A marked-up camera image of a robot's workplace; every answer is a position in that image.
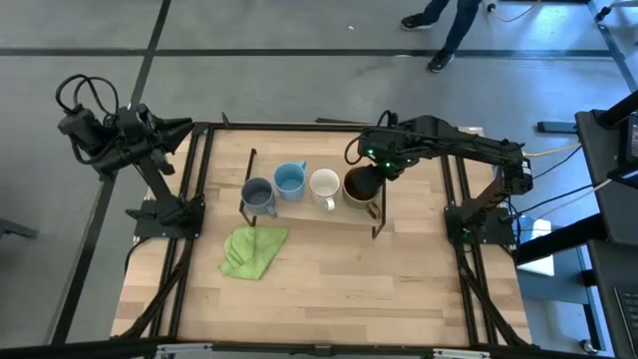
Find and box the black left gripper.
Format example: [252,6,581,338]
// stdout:
[115,103,196,177]

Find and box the black table rail frame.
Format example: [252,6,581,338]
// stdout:
[112,112,532,350]

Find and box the grey chair leg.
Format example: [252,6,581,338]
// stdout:
[0,217,39,241]

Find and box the orange floor cable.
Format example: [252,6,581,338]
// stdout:
[480,0,543,24]

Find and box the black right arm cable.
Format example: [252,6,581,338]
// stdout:
[343,109,400,167]

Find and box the black camera gantry beam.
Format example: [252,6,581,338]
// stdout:
[0,337,638,359]

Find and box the wooden shelf with black frame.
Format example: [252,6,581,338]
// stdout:
[238,148,388,240]

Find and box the green brown glazed mug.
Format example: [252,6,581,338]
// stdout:
[341,167,385,221]

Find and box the green microfibre cloth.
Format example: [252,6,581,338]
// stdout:
[217,223,290,282]

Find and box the person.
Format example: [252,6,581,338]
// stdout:
[400,0,483,74]

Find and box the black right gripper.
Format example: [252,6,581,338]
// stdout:
[346,115,430,199]

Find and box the yellow power cord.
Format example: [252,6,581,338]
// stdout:
[522,142,583,159]

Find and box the light blue mug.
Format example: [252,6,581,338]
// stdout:
[272,160,308,203]

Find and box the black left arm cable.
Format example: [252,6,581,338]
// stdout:
[54,74,121,119]

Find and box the black workstation cart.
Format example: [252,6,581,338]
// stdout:
[575,89,638,359]

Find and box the white grey patterned mug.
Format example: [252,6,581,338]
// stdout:
[308,168,342,212]

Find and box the black keyboard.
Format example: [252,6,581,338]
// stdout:
[612,284,638,359]

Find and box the blue grey floor plate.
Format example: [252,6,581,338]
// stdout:
[536,121,579,135]

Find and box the white floor box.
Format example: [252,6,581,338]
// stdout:
[516,214,555,278]

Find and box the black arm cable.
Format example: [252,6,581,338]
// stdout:
[343,109,400,167]
[54,74,121,119]

